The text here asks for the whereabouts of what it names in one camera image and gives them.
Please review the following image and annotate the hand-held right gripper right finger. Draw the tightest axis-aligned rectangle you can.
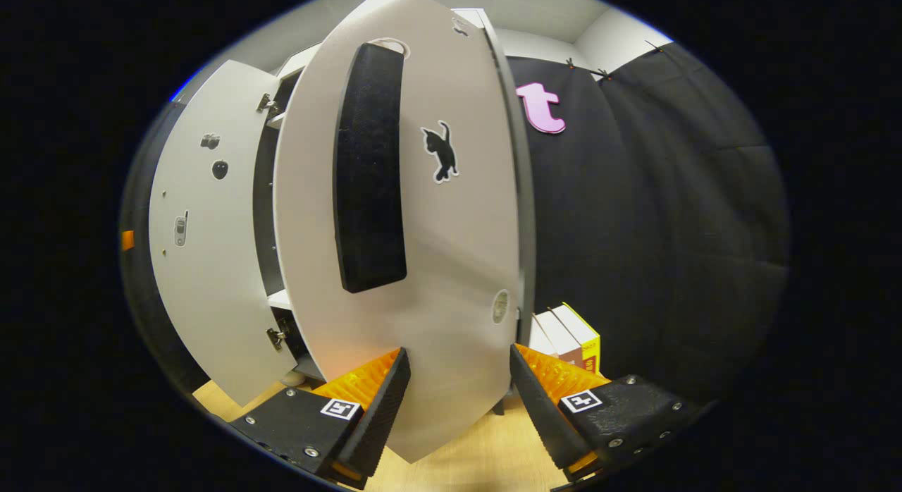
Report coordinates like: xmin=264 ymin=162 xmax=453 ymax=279
xmin=509 ymin=343 xmax=705 ymax=483

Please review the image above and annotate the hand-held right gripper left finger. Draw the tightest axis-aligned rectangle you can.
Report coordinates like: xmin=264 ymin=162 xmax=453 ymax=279
xmin=229 ymin=348 xmax=412 ymax=491

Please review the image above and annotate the white cabinet door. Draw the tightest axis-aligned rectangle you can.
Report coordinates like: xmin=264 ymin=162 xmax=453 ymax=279
xmin=273 ymin=0 xmax=536 ymax=465
xmin=148 ymin=60 xmax=300 ymax=408

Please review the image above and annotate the white shoe cabinet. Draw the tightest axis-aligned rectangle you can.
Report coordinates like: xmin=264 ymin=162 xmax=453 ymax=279
xmin=252 ymin=6 xmax=540 ymax=417

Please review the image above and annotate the white orange box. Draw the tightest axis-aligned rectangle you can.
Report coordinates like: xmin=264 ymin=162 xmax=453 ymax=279
xmin=530 ymin=312 xmax=561 ymax=359

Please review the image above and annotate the yellow box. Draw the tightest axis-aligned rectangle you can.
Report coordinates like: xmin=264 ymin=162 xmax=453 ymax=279
xmin=562 ymin=302 xmax=602 ymax=375

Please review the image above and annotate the black backdrop cloth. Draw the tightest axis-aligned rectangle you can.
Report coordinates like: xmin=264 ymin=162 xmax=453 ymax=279
xmin=118 ymin=41 xmax=790 ymax=408

